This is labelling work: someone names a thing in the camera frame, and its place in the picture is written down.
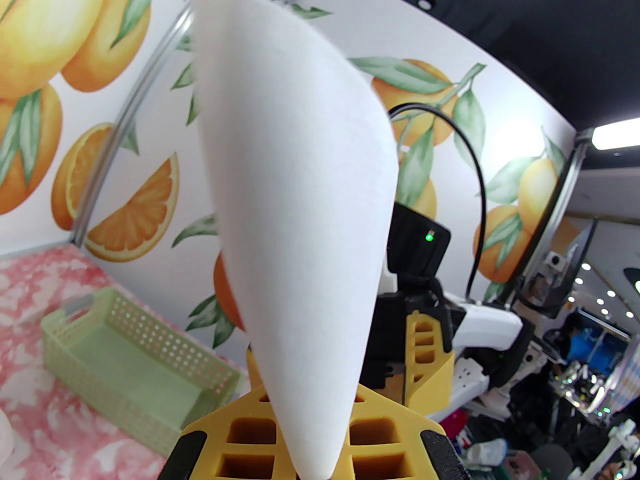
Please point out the white paper napkin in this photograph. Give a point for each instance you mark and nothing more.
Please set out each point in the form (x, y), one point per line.
(300, 218)

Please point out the rectangular ceiling light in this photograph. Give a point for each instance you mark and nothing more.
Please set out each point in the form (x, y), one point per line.
(615, 135)

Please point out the person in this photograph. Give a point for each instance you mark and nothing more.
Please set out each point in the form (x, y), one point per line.
(580, 340)

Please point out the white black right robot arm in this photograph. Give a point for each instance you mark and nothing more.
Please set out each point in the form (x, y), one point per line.
(492, 325)

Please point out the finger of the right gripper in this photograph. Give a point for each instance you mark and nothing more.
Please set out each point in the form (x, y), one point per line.
(425, 363)

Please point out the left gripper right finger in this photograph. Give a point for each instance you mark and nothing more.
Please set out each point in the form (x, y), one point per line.
(400, 443)

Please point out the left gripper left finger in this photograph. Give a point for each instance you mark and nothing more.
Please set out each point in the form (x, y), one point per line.
(220, 443)

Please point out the light green plastic basket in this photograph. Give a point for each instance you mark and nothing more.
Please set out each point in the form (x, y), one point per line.
(125, 368)

